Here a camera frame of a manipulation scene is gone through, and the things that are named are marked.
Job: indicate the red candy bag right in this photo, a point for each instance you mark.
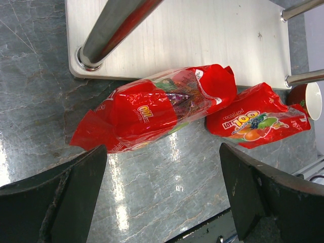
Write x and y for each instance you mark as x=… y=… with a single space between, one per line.
x=257 y=117

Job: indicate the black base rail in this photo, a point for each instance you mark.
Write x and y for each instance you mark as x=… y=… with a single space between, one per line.
x=219 y=228

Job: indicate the white ceramic bowl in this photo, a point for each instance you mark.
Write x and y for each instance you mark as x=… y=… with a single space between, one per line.
x=309 y=97

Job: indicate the white slotted cable duct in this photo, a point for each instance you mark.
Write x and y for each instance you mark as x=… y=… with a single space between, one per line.
x=311 y=170

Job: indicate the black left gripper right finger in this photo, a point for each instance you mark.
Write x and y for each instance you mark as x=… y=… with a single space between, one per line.
x=268 y=204

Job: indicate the white two-tier wooden shelf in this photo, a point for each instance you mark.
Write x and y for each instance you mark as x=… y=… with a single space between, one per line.
x=251 y=37

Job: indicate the red candy bag left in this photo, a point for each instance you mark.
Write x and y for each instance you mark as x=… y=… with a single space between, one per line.
x=148 y=109

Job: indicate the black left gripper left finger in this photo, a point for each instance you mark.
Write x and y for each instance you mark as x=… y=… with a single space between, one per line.
x=56 y=205

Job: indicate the red candy bag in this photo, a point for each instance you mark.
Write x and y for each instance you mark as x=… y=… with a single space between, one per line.
x=257 y=117
x=148 y=109

